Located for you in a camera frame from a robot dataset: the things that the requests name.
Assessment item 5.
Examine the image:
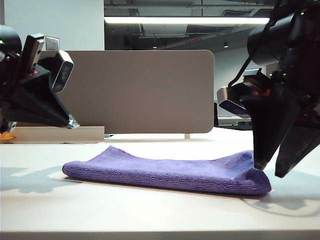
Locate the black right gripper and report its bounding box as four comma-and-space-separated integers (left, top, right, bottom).
232, 47, 320, 179

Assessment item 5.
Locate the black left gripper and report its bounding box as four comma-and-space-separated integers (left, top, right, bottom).
0, 34, 80, 133

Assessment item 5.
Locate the purple microfiber cloth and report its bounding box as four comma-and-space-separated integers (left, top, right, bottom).
61, 146, 273, 196

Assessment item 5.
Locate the orange object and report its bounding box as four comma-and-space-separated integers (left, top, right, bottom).
0, 129, 17, 144

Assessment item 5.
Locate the white background desk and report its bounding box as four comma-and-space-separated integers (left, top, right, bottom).
217, 116, 252, 127

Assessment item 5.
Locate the brown desk divider panel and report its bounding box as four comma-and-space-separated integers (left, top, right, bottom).
14, 49, 216, 135

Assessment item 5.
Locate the long ceiling light strip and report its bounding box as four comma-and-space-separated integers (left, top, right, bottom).
104, 16, 271, 25

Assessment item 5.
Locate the beige cable tray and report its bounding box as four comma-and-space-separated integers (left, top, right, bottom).
9, 125, 106, 145

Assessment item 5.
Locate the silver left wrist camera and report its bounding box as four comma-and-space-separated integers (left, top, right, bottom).
50, 49, 75, 94

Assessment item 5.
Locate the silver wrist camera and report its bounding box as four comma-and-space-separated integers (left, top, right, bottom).
50, 49, 75, 94
216, 86, 252, 119

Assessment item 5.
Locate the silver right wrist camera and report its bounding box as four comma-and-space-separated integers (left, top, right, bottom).
216, 86, 252, 119

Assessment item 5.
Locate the metal wall switch plate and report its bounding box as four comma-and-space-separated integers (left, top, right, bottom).
44, 35, 61, 52

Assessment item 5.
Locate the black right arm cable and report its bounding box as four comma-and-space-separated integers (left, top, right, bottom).
228, 4, 283, 88

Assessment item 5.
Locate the silver ventilation duct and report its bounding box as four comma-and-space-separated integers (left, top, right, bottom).
138, 23, 191, 39

